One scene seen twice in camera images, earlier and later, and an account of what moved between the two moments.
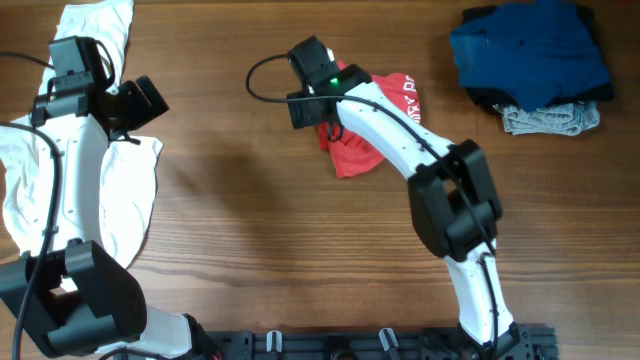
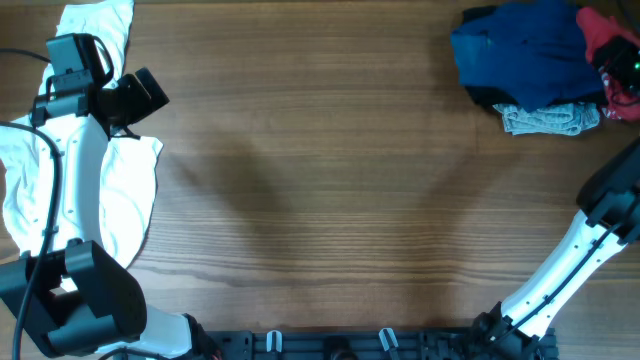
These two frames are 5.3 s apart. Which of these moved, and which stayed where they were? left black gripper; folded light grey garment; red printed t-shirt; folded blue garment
Moved: red printed t-shirt
Stayed: folded light grey garment; left black gripper; folded blue garment
